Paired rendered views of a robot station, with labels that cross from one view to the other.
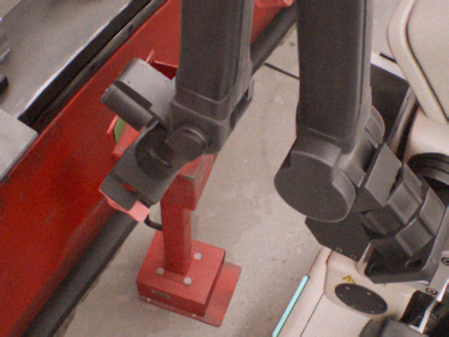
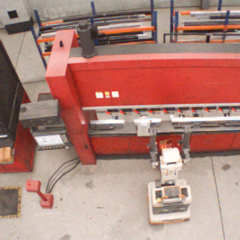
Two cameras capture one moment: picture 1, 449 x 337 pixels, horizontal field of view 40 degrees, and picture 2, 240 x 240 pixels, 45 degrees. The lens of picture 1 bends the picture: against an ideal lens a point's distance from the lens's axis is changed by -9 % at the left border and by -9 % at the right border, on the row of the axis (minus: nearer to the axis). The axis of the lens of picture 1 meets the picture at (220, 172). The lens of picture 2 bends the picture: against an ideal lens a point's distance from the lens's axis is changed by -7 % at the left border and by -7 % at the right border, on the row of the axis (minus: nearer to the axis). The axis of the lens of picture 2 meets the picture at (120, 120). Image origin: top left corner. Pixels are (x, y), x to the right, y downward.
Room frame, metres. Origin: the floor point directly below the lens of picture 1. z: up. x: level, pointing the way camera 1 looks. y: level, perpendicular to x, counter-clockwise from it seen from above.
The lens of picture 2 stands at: (-0.62, -1.76, 4.81)
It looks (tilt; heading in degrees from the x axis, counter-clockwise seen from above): 55 degrees down; 71
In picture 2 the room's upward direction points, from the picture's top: 9 degrees counter-clockwise
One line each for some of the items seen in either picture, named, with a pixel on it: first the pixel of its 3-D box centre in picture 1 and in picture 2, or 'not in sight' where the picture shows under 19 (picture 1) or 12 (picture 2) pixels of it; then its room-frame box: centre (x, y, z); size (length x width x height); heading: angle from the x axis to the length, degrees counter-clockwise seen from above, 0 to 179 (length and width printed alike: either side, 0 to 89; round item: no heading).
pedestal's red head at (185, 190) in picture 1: (172, 130); (167, 147); (0.68, 0.09, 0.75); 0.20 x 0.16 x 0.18; 165
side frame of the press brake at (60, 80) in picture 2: not in sight; (78, 105); (-0.23, 1.17, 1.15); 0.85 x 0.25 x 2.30; 62
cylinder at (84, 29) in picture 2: not in sight; (92, 36); (0.14, 0.92, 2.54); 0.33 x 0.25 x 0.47; 152
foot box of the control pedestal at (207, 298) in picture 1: (189, 276); not in sight; (0.67, 0.06, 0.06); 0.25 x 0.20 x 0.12; 75
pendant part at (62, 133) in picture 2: not in sight; (52, 137); (-0.76, 0.65, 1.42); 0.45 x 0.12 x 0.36; 157
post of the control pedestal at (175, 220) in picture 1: (175, 219); not in sight; (0.68, 0.09, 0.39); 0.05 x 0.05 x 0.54; 75
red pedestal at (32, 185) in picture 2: not in sight; (40, 194); (-1.37, 0.49, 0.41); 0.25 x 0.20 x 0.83; 62
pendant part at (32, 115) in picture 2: not in sight; (47, 128); (-0.77, 0.75, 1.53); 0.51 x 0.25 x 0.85; 157
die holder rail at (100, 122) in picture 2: not in sight; (107, 123); (0.06, 0.82, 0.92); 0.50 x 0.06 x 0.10; 152
